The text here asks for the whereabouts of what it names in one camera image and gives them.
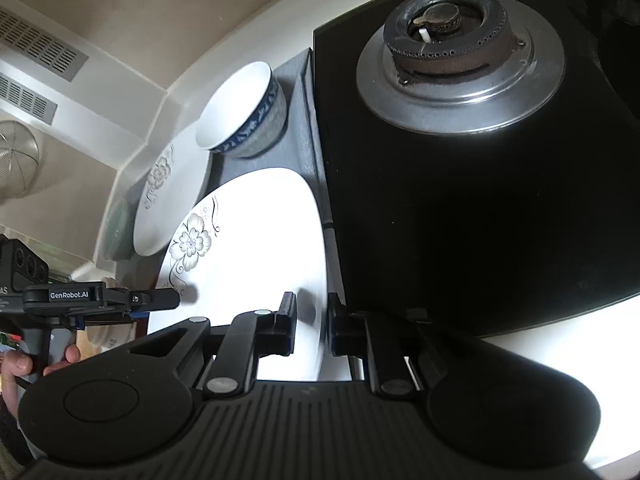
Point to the black gas stove top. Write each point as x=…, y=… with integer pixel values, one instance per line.
x=493, y=231

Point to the left gas burner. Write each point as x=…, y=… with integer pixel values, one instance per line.
x=460, y=67

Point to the wire mesh strainer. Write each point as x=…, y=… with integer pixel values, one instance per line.
x=20, y=159

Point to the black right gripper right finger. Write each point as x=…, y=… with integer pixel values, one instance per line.
x=385, y=350

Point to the blue and white bowl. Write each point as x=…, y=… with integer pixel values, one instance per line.
x=245, y=115

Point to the teal green small bowl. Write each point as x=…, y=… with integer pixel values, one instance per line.
x=117, y=237

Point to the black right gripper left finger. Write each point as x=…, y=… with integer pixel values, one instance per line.
x=236, y=349

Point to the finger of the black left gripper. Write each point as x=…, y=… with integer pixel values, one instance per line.
x=150, y=300

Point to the grey wall vent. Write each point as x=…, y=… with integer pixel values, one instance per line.
x=27, y=100
x=40, y=46

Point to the grey dish mat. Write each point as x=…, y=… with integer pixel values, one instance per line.
x=298, y=148

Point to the large white floral plate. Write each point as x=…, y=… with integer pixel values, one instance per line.
x=240, y=249

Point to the person's left hand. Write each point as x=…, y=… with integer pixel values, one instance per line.
x=16, y=364

